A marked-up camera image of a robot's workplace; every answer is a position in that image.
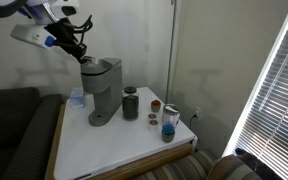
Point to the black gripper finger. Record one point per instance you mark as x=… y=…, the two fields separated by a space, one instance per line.
x=82 y=60

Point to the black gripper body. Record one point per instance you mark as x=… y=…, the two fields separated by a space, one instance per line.
x=69 y=37

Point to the grey coffee maker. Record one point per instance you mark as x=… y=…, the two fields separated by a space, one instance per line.
x=103 y=79

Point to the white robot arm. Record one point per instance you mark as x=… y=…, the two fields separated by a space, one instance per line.
x=43 y=12

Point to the dark glass coffee jar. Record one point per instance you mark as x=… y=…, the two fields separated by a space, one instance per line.
x=130 y=103

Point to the red topped coffee pod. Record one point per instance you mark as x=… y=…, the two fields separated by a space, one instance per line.
x=155 y=105

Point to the upper flat coffee pod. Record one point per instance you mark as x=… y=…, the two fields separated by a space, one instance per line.
x=152 y=116

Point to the light blue tea box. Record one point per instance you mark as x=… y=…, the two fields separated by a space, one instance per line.
x=77 y=98

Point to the white table board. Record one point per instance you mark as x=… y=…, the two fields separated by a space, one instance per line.
x=85 y=151

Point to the dark grey sofa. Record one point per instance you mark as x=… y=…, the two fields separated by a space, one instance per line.
x=27 y=126

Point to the clear jar silver lid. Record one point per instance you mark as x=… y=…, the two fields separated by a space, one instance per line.
x=170 y=114

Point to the metal floor pole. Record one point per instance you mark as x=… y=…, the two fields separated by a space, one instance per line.
x=174 y=7

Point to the blue topped small pot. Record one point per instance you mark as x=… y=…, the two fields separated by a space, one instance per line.
x=168 y=132

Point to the brown wooden table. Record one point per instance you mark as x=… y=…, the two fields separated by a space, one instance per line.
x=124 y=171

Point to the striped sofa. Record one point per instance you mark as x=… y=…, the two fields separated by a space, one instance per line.
x=202 y=165

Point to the white window blinds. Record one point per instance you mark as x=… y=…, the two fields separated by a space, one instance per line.
x=262 y=128

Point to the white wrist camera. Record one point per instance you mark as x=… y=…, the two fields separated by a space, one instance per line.
x=33 y=34

